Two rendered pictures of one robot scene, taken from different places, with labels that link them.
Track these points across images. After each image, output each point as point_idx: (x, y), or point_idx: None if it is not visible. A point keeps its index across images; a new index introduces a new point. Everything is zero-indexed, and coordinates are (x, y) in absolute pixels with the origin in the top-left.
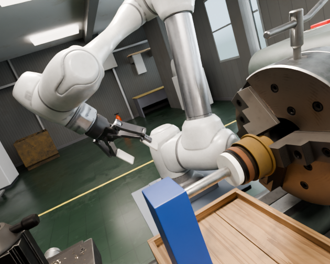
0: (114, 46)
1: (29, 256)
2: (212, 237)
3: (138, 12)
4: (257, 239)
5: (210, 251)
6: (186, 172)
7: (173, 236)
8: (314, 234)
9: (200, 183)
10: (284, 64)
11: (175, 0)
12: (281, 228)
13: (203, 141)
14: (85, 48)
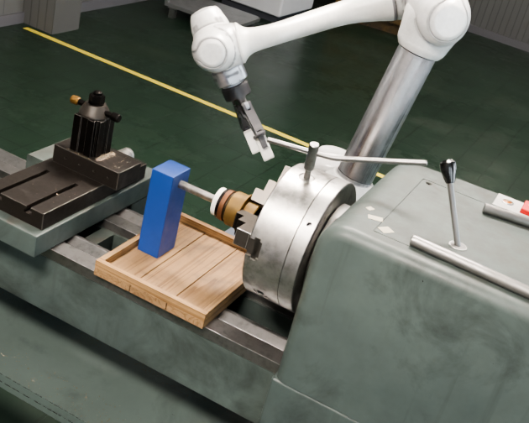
0: (294, 38)
1: (101, 133)
2: (204, 250)
3: (392, 7)
4: (212, 273)
5: (188, 250)
6: None
7: (151, 193)
8: (225, 293)
9: (194, 188)
10: (289, 171)
11: (407, 35)
12: (231, 285)
13: None
14: (238, 35)
